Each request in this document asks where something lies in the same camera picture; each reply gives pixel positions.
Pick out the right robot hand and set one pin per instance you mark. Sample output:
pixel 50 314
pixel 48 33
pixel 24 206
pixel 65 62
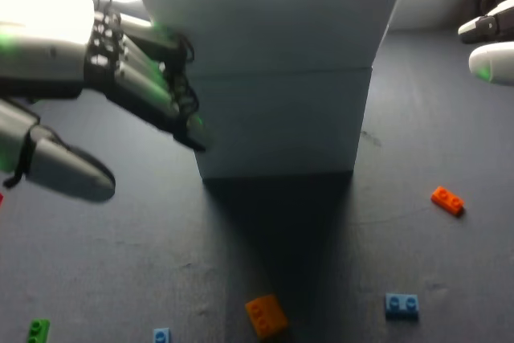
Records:
pixel 496 64

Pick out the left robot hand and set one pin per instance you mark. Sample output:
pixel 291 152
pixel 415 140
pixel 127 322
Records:
pixel 44 46

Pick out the cardboard box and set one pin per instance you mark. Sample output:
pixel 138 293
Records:
pixel 281 98

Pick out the red-orange flat toy brick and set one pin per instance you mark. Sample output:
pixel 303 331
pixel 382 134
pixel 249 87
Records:
pixel 447 200

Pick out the grey table cloth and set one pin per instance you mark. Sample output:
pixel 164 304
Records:
pixel 100 258

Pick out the light blue toy brick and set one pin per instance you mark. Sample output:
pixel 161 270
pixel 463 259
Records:
pixel 401 306
pixel 162 336

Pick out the green toy brick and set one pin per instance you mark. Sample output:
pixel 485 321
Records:
pixel 39 331

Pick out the yellow-orange toy brick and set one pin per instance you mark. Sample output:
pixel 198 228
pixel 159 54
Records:
pixel 267 317

